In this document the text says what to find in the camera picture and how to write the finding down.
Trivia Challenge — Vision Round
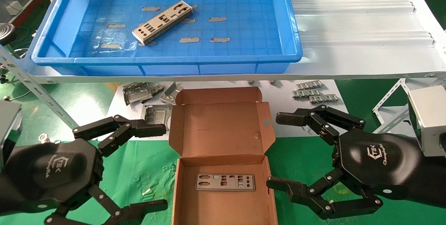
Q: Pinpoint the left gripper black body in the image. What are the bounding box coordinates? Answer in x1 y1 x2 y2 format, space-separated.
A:
0 138 104 216

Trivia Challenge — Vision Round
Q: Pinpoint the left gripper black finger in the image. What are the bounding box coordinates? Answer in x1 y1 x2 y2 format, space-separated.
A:
44 184 168 225
72 115 167 157

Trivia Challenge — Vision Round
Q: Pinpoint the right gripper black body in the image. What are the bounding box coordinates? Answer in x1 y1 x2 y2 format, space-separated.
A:
332 129 446 208

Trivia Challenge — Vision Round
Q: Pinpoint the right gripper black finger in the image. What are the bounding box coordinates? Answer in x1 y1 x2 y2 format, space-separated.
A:
276 105 366 145
267 168 383 220

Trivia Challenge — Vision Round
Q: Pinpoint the brown cardboard box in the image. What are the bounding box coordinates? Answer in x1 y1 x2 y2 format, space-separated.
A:
168 86 278 225

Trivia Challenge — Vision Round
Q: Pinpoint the blue plastic tray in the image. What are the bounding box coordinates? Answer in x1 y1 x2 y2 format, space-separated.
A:
31 0 303 76

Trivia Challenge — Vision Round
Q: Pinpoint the white paper sheet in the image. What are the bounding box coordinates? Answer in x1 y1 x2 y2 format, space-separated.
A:
106 80 349 141

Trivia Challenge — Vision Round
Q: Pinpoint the small ribbed metal strip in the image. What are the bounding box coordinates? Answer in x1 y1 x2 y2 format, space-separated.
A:
309 94 340 104
292 89 322 99
296 80 324 90

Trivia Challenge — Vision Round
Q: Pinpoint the green cloth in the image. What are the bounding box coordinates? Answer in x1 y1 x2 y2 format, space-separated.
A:
0 136 446 225

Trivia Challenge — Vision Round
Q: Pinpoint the silver metal clip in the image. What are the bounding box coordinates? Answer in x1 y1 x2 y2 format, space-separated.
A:
39 133 62 145

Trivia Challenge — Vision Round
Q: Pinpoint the slotted steel angle bar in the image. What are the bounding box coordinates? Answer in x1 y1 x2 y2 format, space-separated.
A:
0 46 80 131

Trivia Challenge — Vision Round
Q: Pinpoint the clear plastic film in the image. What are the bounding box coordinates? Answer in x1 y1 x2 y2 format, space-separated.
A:
92 30 138 53

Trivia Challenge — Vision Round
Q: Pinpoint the white metal shelf board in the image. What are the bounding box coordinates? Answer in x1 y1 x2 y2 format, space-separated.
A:
0 0 446 85

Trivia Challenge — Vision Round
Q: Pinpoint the white power adapter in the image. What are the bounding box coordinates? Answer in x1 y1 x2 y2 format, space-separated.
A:
5 0 23 15

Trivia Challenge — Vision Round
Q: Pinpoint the grey stamped metal bracket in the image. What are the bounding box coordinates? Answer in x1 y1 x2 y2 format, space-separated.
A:
123 82 154 106

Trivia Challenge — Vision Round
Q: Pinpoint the bent grey metal bracket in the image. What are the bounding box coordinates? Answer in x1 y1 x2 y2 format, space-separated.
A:
160 82 184 106

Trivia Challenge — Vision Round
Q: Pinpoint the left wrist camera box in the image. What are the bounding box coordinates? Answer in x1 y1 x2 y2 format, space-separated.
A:
0 101 23 171

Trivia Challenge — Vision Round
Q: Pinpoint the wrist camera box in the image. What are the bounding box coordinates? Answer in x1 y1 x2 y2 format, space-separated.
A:
0 101 23 171
408 85 446 156

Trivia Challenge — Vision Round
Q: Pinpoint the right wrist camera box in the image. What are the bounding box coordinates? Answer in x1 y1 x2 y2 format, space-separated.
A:
408 85 446 156

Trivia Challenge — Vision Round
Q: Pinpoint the white slotted angle bracket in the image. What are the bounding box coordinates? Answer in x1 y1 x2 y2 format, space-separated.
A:
372 78 418 134

